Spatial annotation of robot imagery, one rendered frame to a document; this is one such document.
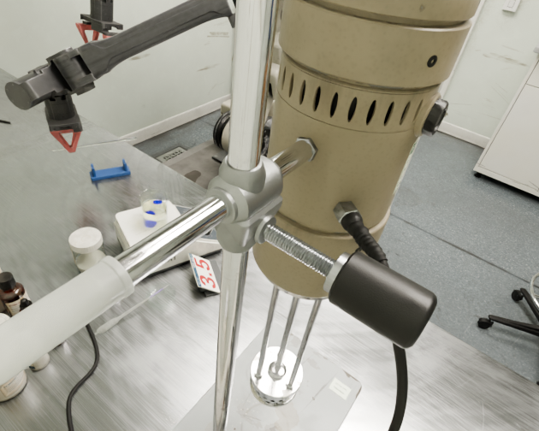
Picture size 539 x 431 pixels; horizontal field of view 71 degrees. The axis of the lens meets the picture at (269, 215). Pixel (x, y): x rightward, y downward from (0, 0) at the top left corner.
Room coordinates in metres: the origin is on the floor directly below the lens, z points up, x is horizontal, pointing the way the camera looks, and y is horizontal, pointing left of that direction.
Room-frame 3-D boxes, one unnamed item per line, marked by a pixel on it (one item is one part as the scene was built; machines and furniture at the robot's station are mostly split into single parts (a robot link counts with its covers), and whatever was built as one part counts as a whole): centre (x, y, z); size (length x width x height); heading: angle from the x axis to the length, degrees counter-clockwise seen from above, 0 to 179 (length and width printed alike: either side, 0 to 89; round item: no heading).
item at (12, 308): (0.37, 0.42, 0.80); 0.04 x 0.04 x 0.10
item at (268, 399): (0.24, -0.04, 1.02); 0.07 x 0.07 x 0.25
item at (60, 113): (0.77, 0.51, 0.96); 0.10 x 0.07 x 0.07; 34
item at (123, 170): (0.81, 0.44, 0.77); 0.10 x 0.03 x 0.04; 124
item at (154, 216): (0.56, 0.23, 0.87); 0.06 x 0.05 x 0.08; 86
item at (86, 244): (0.50, 0.35, 0.79); 0.06 x 0.06 x 0.08
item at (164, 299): (0.44, 0.18, 0.76); 0.06 x 0.06 x 0.02
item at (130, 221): (0.56, 0.24, 0.83); 0.12 x 0.12 x 0.01; 39
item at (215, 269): (0.51, 0.11, 0.77); 0.09 x 0.06 x 0.04; 27
